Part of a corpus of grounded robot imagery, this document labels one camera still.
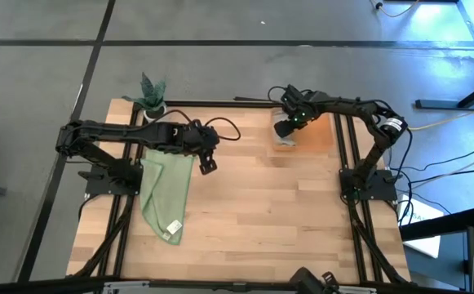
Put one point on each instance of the black desk edge bar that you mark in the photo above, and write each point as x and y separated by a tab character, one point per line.
444	224

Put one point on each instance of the black mechanical device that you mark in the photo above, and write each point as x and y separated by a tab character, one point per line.
306	281

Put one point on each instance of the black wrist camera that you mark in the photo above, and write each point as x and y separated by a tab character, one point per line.
208	168
285	127

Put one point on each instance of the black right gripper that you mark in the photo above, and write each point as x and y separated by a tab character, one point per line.
306	104

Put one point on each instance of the green plant in white pot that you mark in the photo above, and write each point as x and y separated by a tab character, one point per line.
151	92

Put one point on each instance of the orange basket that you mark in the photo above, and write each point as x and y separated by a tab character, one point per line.
318	134

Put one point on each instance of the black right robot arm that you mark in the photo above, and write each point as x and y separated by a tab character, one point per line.
351	107

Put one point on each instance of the grey microfiber towel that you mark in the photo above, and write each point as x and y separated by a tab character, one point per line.
283	141

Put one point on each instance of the white paper hang tag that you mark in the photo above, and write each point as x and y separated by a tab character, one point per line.
174	227

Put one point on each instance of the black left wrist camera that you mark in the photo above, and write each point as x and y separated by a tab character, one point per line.
208	168

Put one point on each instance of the black neighbouring table frame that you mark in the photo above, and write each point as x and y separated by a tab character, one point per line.
436	104

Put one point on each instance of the white cardboard box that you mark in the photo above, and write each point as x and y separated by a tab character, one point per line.
420	210

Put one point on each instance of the white sewn care label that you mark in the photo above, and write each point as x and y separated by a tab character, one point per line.
167	236

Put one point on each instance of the black front crossbar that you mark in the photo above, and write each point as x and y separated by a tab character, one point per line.
36	286

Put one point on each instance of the green microfiber towel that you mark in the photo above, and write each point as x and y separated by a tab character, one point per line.
165	196

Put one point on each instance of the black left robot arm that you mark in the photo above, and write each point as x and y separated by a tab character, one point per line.
118	130

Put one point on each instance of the black aluminium table frame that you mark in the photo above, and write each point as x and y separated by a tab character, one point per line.
220	103

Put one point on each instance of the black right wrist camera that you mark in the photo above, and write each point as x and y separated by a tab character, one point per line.
285	127

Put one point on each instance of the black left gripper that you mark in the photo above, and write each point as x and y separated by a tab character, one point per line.
202	139

